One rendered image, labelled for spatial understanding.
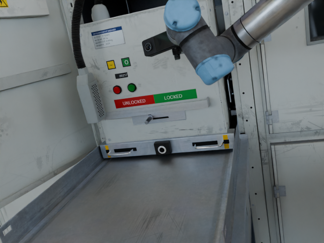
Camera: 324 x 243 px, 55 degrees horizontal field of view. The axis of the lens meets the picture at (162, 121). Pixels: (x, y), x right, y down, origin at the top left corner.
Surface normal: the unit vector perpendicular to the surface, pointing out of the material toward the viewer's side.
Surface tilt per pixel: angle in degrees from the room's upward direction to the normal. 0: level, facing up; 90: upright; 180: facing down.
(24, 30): 90
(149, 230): 0
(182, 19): 75
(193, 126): 94
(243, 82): 90
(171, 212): 0
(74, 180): 90
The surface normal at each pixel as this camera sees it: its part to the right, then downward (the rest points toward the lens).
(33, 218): 0.95, -0.11
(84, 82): -0.32, -0.15
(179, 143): -0.25, 0.36
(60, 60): 0.85, -0.03
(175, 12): -0.06, 0.00
